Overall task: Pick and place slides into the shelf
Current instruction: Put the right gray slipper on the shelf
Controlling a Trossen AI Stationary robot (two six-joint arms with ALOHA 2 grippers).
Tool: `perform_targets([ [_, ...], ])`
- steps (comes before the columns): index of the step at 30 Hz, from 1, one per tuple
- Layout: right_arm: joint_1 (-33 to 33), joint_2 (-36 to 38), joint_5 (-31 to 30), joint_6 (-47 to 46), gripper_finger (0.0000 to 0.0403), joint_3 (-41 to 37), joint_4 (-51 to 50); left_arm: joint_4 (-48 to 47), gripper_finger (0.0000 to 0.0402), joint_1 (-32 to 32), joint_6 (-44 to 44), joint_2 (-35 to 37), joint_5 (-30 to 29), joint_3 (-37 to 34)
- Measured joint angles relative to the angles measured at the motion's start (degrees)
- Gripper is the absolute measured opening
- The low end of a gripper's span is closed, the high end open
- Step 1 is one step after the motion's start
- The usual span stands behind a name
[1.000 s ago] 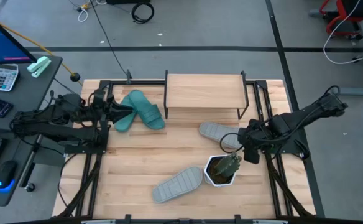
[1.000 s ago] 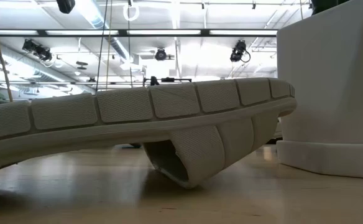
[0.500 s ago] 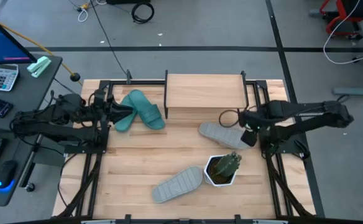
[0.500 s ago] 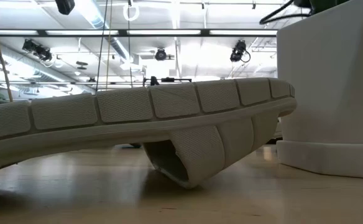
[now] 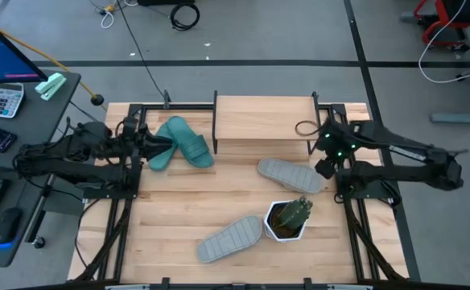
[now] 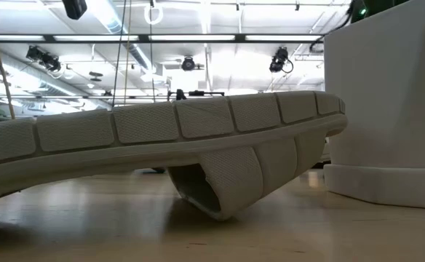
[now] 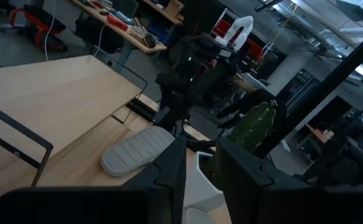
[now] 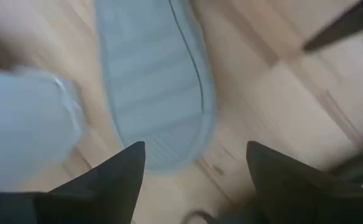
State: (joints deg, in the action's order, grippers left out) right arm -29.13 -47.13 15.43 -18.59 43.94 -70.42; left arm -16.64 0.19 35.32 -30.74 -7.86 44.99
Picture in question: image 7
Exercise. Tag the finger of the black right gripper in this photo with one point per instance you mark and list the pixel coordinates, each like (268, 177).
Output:
(231, 123)
(231, 111)

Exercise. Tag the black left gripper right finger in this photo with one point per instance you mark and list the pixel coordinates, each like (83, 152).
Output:
(240, 180)

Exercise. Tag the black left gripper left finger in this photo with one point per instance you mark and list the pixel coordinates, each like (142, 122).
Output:
(169, 174)

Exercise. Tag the grey foam slide sandal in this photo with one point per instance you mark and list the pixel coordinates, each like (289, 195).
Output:
(197, 217)
(138, 151)

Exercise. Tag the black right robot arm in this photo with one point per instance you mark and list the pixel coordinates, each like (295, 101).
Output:
(184, 87)

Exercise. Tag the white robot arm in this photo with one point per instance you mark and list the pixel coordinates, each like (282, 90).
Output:
(242, 29)

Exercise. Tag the green cactus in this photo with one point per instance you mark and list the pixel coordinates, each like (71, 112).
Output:
(253, 127)

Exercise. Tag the white plant pot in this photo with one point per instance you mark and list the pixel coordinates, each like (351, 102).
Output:
(200, 193)

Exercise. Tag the cardboard box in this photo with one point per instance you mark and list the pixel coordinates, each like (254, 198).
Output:
(173, 7)

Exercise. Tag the wooden workbench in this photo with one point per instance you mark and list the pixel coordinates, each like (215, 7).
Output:
(122, 32)

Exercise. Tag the red toolbox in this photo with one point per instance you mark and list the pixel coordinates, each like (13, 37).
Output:
(117, 22)

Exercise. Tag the red and black cart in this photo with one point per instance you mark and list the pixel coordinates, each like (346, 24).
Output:
(41, 28)

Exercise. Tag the black rig frame post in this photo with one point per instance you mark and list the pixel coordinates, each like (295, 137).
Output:
(324, 87)

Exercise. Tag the wooden shelf with black frame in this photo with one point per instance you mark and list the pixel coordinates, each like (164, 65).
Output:
(60, 93)

